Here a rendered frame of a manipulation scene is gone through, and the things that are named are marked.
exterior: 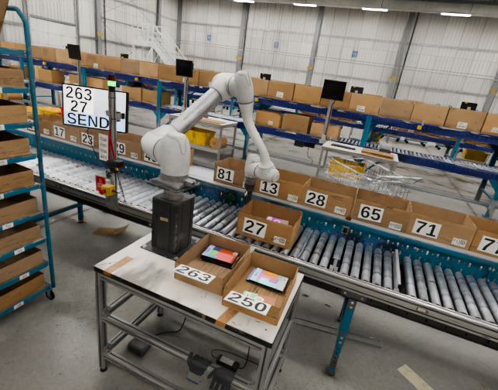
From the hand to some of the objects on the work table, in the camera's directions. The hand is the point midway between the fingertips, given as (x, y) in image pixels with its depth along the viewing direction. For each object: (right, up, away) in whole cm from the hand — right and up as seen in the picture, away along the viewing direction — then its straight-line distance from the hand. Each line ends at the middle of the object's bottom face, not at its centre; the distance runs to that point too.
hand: (246, 208), depth 235 cm
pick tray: (-18, -31, -58) cm, 68 cm away
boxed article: (+6, -42, -80) cm, 91 cm away
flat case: (+13, -36, -65) cm, 76 cm away
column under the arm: (-46, -21, -42) cm, 66 cm away
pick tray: (+8, -40, -72) cm, 83 cm away
